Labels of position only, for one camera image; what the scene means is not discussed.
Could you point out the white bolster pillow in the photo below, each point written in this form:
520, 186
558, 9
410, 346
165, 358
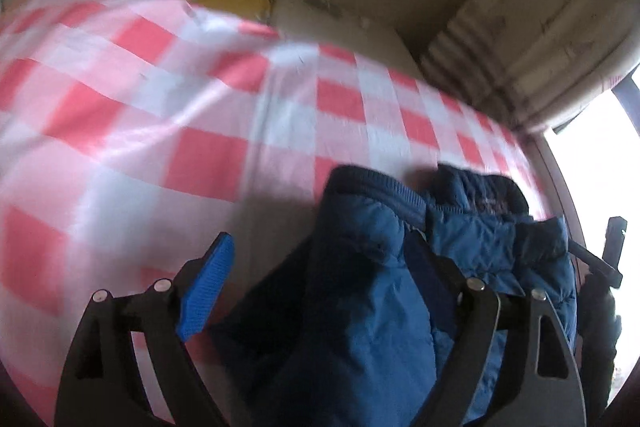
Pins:
325, 19

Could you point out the window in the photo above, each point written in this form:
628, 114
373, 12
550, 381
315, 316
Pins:
605, 167

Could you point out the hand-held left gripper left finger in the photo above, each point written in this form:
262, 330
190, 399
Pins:
207, 292

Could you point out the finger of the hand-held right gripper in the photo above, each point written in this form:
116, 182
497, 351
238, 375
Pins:
614, 247

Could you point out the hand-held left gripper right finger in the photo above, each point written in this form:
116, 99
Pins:
480, 314

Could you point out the printed beige curtain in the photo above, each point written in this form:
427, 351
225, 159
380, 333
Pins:
540, 17

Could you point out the red and white checked bedsheet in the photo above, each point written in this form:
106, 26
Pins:
150, 107

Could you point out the blue quilted puffer jacket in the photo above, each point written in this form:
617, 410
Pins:
360, 307

